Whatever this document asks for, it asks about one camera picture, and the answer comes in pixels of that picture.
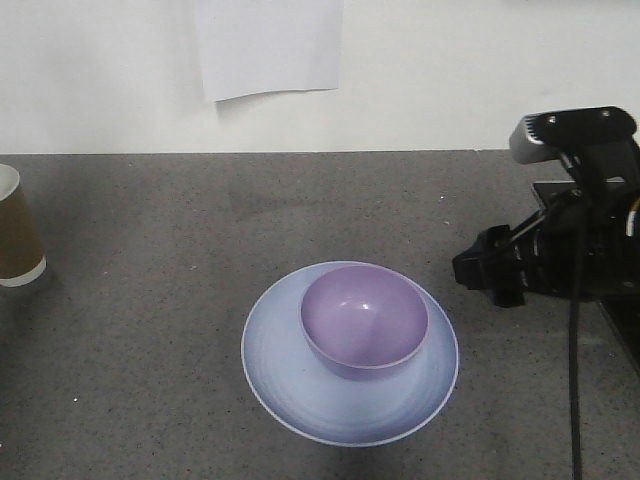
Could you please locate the brown paper cup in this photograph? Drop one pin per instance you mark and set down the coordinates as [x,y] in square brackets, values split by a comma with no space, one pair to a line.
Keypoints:
[23,258]

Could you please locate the white paper sheet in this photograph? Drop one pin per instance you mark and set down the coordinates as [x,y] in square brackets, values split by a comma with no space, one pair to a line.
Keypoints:
[256,47]

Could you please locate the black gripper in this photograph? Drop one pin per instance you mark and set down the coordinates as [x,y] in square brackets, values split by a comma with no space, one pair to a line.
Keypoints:
[584,246]

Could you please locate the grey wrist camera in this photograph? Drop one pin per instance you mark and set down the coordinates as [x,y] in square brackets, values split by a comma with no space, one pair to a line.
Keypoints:
[545,136]

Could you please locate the purple plastic bowl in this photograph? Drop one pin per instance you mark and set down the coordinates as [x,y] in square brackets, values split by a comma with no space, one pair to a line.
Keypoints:
[363,321]

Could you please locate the light blue plate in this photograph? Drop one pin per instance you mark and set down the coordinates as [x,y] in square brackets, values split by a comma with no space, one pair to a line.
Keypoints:
[307,397]

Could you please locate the black induction cooktop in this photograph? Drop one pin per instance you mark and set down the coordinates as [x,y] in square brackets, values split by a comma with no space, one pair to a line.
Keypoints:
[621,312]

